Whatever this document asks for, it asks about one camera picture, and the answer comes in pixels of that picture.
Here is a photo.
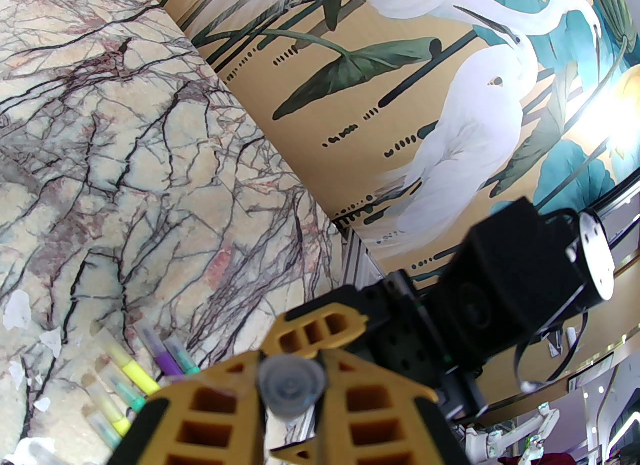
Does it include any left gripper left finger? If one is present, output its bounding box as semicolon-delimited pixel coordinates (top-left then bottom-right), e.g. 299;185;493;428
107;350;266;465

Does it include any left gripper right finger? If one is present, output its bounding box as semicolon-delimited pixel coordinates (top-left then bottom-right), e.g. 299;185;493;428
316;350;471;465

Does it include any green marker pen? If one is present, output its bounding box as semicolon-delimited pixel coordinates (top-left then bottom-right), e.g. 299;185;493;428
162;335;202;375
86;412;125;450
97;368;147;413

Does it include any purple marker pen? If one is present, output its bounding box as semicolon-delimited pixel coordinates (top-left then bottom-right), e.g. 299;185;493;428
134;325;187;380

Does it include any clear pen cap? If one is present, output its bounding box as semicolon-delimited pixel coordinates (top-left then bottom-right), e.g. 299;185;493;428
257;353;328;421

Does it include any yellow marker pen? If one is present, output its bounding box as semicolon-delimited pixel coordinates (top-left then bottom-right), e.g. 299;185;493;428
82;383;135;438
95;328;162;398

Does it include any blue marker pen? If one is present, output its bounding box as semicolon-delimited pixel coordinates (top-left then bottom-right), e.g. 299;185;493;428
17;439;68;465

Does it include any thin aluminium frame rail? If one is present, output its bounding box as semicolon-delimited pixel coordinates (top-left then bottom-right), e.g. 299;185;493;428
327;220;401;299

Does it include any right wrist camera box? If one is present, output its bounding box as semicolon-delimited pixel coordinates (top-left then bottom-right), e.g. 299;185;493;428
432;198;588;349

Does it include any black camera cable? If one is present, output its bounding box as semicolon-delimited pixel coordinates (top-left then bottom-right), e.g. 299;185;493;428
515;310;591;396

